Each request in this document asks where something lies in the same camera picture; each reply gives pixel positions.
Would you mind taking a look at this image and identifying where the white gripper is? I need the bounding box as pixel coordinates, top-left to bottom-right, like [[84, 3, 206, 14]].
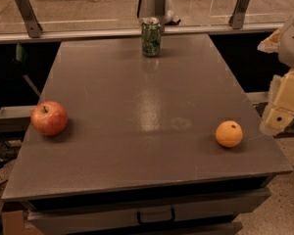
[[257, 13, 294, 130]]

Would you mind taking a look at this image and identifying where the red apple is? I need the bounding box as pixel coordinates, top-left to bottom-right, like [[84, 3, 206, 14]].
[[30, 101, 69, 136]]

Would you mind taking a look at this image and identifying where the orange fruit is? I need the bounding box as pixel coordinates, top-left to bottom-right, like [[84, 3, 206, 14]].
[[215, 120, 243, 148]]

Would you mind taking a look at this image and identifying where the green soda can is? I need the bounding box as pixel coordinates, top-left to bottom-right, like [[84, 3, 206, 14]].
[[141, 17, 161, 57]]

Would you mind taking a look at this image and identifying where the right metal rail bracket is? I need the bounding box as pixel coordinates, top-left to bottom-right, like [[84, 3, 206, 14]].
[[228, 0, 250, 29]]

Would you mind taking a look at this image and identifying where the metal rail bracket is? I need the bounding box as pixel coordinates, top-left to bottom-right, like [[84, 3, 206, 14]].
[[228, 0, 250, 29], [15, 0, 42, 38], [154, 0, 166, 31]]

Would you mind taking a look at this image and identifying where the middle metal rail bracket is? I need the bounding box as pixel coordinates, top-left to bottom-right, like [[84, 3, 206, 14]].
[[154, 0, 166, 31]]

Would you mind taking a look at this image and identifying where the horizontal metal rail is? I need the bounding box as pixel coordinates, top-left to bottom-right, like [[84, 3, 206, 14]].
[[0, 23, 283, 44]]

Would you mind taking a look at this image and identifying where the grey drawer with handle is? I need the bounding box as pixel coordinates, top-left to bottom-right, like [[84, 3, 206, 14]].
[[27, 187, 270, 235]]

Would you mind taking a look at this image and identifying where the left metal rail bracket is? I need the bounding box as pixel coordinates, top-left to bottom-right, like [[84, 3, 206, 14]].
[[15, 0, 42, 38]]

